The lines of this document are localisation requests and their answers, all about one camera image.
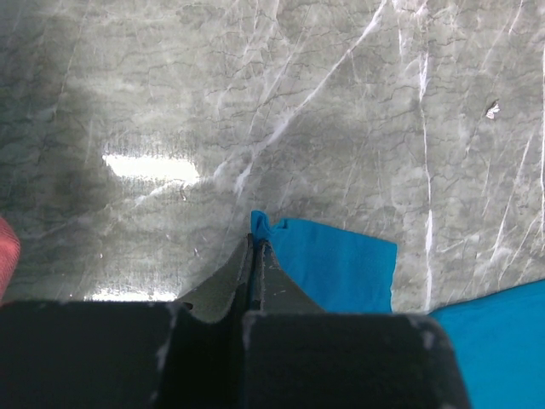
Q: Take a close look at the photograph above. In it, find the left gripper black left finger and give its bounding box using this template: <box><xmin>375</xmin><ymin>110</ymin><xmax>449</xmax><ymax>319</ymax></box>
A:
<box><xmin>1</xmin><ymin>237</ymin><xmax>254</xmax><ymax>408</ymax></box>

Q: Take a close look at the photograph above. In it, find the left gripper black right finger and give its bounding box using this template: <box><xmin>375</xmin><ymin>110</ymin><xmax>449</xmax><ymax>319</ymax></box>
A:
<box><xmin>242</xmin><ymin>242</ymin><xmax>470</xmax><ymax>408</ymax></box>

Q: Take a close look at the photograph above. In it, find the teal blue t shirt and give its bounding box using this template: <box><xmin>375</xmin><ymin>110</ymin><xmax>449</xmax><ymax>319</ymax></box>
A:
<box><xmin>250</xmin><ymin>210</ymin><xmax>544</xmax><ymax>408</ymax></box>

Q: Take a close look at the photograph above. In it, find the salmon pink t shirt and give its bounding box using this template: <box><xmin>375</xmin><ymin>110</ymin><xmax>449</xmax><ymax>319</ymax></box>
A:
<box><xmin>0</xmin><ymin>217</ymin><xmax>20</xmax><ymax>299</ymax></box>

